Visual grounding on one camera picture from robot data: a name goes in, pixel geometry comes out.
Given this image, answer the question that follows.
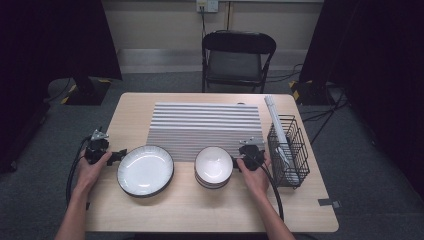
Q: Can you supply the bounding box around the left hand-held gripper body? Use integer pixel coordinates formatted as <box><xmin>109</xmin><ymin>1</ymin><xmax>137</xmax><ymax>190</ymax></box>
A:
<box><xmin>83</xmin><ymin>128</ymin><xmax>111</xmax><ymax>165</ymax></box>

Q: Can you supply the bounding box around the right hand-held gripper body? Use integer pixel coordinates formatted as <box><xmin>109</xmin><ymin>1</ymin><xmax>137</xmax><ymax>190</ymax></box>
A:
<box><xmin>238</xmin><ymin>136</ymin><xmax>267</xmax><ymax>172</ymax></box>

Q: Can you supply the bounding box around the black wire basket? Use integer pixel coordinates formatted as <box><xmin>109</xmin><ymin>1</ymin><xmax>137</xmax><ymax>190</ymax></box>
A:
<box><xmin>266</xmin><ymin>114</ymin><xmax>311</xmax><ymax>190</ymax></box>

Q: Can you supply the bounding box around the white plate dark rim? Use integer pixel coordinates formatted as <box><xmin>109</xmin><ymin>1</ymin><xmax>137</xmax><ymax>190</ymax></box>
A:
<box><xmin>116</xmin><ymin>145</ymin><xmax>175</xmax><ymax>198</ymax></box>

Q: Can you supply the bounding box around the bundle of white chopsticks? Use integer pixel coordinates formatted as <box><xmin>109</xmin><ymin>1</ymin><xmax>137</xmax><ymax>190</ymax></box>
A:
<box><xmin>264</xmin><ymin>94</ymin><xmax>300</xmax><ymax>185</ymax></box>

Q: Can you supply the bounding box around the person's right hand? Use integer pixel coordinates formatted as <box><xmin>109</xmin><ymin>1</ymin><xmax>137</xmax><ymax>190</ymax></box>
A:
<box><xmin>235</xmin><ymin>150</ymin><xmax>272</xmax><ymax>202</ymax></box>

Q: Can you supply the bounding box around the person's left hand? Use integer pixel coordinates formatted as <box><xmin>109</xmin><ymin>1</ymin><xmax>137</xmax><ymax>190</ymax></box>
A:
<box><xmin>73</xmin><ymin>150</ymin><xmax>113</xmax><ymax>198</ymax></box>

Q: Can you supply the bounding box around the grey striped placemat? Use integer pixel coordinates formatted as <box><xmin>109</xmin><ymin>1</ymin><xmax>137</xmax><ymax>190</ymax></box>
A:
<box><xmin>146</xmin><ymin>101</ymin><xmax>268</xmax><ymax>164</ymax></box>

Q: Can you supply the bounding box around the black stand base yellow tape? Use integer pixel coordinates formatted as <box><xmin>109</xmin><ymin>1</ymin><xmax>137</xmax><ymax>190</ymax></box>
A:
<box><xmin>288</xmin><ymin>79</ymin><xmax>336</xmax><ymax>107</ymax></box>
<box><xmin>59</xmin><ymin>74</ymin><xmax>113</xmax><ymax>107</ymax></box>

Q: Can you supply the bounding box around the grey tape piece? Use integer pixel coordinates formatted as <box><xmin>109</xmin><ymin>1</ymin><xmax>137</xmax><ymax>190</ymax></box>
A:
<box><xmin>317</xmin><ymin>198</ymin><xmax>342</xmax><ymax>210</ymax></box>

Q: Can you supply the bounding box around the black folding chair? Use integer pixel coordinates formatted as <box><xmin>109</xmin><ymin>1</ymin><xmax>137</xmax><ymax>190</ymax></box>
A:
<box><xmin>201</xmin><ymin>29</ymin><xmax>278</xmax><ymax>94</ymax></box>

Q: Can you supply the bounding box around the black curtain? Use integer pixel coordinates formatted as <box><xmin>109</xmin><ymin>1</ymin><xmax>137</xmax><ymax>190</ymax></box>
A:
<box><xmin>298</xmin><ymin>0</ymin><xmax>424</xmax><ymax>201</ymax></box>
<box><xmin>0</xmin><ymin>0</ymin><xmax>123</xmax><ymax>174</ymax></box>

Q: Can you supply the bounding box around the black power cable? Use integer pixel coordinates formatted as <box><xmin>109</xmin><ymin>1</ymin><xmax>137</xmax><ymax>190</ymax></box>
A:
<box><xmin>199</xmin><ymin>5</ymin><xmax>208</xmax><ymax>38</ymax></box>

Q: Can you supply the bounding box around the white wall socket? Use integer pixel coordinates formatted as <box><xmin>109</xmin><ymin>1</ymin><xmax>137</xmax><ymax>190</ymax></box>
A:
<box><xmin>195</xmin><ymin>0</ymin><xmax>220</xmax><ymax>14</ymax></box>

